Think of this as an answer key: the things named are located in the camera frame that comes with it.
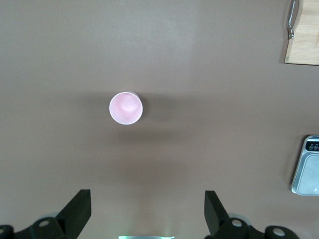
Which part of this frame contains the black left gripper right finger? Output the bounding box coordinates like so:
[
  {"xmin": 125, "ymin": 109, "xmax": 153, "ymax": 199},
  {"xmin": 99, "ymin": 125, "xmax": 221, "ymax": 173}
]
[{"xmin": 204, "ymin": 190, "xmax": 300, "ymax": 239}]

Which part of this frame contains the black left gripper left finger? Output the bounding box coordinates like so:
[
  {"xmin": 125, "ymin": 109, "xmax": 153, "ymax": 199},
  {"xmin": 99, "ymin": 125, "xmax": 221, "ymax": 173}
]
[{"xmin": 0, "ymin": 189, "xmax": 92, "ymax": 239}]

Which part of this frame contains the pink plastic cup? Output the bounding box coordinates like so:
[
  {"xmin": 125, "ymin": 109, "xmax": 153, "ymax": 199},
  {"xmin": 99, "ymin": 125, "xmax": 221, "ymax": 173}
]
[{"xmin": 109, "ymin": 91, "xmax": 144, "ymax": 125}]

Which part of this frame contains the silver digital kitchen scale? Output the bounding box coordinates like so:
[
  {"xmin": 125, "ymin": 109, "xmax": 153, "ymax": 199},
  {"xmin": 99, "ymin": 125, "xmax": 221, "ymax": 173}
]
[{"xmin": 291, "ymin": 134, "xmax": 319, "ymax": 196}]

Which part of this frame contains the wooden cutting board metal handle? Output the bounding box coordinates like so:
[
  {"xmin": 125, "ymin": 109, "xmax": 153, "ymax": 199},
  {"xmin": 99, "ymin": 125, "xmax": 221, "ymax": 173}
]
[{"xmin": 284, "ymin": 0, "xmax": 319, "ymax": 66}]

